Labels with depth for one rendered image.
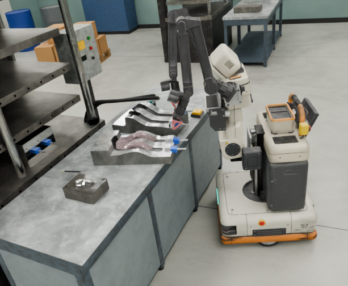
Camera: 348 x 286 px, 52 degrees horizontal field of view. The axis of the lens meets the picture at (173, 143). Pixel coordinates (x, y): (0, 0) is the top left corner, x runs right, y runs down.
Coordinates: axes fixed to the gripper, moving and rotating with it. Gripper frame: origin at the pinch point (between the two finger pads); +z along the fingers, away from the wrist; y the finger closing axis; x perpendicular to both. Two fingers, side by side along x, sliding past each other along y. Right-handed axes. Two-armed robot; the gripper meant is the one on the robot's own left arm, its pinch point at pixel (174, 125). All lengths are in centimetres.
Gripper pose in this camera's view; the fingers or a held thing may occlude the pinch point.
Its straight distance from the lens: 221.1
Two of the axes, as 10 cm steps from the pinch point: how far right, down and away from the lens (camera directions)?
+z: -3.4, 8.1, 4.8
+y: -0.3, 5.1, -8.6
